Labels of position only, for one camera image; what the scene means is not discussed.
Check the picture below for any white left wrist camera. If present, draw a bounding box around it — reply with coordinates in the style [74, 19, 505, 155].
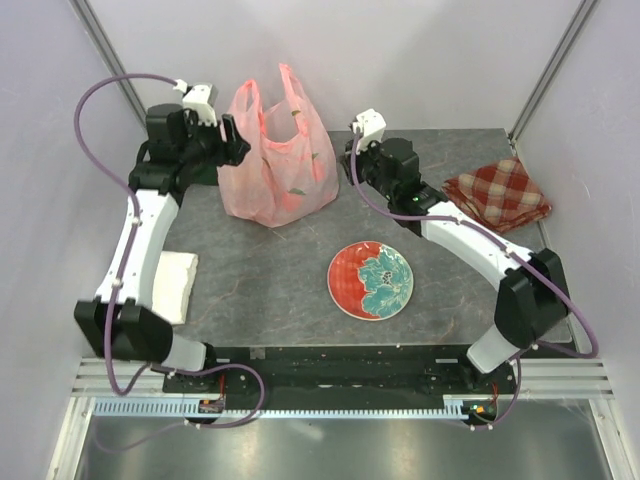
[173, 79, 218, 127]

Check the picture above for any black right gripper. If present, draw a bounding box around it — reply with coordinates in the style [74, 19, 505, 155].
[336, 133, 397, 201]

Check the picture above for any left aluminium corner post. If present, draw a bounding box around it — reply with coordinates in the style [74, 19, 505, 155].
[70, 0, 146, 132]

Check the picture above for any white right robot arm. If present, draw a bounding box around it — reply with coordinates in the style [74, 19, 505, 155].
[340, 138, 570, 394]

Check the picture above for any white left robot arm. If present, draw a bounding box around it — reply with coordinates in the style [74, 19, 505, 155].
[74, 104, 250, 393]

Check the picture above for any red and teal floral plate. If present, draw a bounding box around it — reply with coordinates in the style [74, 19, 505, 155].
[327, 241, 414, 322]

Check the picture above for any aluminium frame rail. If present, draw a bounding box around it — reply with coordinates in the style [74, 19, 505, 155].
[71, 358, 614, 400]

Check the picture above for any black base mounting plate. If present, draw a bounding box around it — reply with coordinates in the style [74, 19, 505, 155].
[162, 344, 519, 401]

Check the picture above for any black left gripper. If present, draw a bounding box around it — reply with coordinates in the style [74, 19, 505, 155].
[179, 112, 251, 169]

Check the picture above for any right aluminium corner post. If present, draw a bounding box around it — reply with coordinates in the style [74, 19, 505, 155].
[507, 0, 600, 151]

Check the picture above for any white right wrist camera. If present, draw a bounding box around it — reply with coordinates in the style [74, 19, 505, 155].
[350, 108, 386, 154]

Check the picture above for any dark green baseball cap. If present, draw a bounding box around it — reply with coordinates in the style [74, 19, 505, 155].
[190, 164, 218, 187]

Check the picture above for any pink plastic bag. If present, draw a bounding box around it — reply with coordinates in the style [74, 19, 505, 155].
[218, 64, 339, 228]

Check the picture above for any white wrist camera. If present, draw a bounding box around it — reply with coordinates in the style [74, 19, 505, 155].
[350, 108, 386, 154]
[173, 79, 218, 127]

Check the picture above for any red plaid folded cloth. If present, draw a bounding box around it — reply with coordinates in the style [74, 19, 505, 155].
[442, 157, 552, 234]

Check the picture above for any aluminium corner post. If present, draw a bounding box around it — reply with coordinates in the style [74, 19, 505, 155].
[70, 0, 146, 132]
[507, 0, 600, 151]

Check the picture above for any white folded towel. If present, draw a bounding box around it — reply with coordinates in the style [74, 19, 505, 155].
[151, 251, 199, 326]

